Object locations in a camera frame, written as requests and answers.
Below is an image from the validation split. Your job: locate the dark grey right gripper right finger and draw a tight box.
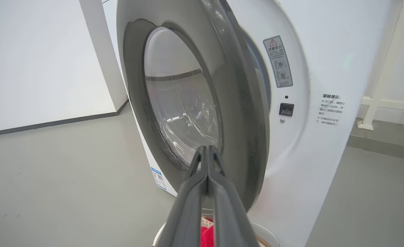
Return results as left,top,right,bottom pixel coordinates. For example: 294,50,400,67
207,146,259,247

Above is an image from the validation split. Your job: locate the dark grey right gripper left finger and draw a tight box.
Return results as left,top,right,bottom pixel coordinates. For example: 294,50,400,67
157,146,209,247

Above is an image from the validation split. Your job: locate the red garment with white cuff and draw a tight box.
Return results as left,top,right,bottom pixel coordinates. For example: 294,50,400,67
201,223,216,247

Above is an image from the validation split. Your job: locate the cream perforated laundry basket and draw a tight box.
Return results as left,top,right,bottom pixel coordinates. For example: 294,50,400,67
152,216,280,247

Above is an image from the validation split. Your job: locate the black door lock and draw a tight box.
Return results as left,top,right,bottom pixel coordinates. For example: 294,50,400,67
279,103,295,116

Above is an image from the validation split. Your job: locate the white front-load washing machine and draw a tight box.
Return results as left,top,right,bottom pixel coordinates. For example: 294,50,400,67
102,0,404,247

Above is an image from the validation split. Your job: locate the blue energy label sticker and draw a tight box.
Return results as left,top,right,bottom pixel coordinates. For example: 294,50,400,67
150,167,167,191

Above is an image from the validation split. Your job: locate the grey warning label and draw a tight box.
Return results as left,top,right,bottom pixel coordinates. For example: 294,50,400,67
263,35,293,88

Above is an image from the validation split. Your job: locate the white metal railing frame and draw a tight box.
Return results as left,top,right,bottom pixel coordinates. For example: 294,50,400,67
357,0,404,131

